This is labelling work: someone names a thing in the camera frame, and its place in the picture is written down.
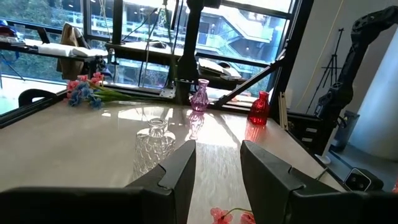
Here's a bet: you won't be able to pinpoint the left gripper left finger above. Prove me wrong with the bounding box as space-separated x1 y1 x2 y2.
126 139 197 224

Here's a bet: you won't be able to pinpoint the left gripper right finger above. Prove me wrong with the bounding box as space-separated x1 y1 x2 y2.
240 139 345 224

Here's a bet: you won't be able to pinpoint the clear glass vase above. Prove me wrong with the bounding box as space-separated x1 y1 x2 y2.
132 118 177 183

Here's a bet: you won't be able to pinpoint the pink artificial flower bunch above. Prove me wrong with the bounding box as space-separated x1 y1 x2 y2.
210 207 256 224
66 72 106 94

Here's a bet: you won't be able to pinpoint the red glass vase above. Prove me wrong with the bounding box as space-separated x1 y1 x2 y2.
247 90 271 126

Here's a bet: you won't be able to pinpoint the large blue flower bunch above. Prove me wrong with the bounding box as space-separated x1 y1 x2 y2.
67 81 150 108

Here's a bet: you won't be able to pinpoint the purple glass vase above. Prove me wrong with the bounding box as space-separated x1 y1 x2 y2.
190 78 210 113

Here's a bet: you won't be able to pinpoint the black drawer cabinet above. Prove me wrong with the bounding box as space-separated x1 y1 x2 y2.
287 112 329 156

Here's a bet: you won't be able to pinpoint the white computer monitor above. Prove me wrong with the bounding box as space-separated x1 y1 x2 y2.
313 136 332 166

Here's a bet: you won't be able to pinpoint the pale wooden sticks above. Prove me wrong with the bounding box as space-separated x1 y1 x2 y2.
278 91 289 131

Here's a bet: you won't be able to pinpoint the grey trash can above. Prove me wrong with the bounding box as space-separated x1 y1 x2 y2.
334 110 361 152

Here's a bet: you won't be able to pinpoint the white keyboard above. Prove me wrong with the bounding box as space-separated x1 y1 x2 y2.
198 58 243 79

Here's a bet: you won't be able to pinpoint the black office desk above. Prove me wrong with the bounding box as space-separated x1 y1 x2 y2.
105 42 274 91
0 39 109 63

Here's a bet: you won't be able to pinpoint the black tripod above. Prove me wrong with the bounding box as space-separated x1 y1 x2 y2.
306 27 346 114

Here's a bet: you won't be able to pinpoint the brown jacket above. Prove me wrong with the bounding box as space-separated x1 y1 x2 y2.
57 22 91 81

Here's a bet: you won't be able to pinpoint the black office chair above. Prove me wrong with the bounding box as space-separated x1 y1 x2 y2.
17 88 58 108

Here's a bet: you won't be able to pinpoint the white folded cloth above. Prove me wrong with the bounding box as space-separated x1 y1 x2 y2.
37 42 108 58

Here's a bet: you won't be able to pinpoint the small black camera box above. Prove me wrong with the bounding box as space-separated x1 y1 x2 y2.
343 167 385 192

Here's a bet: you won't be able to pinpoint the black aluminium frame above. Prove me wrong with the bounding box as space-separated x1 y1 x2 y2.
0 0 315 130

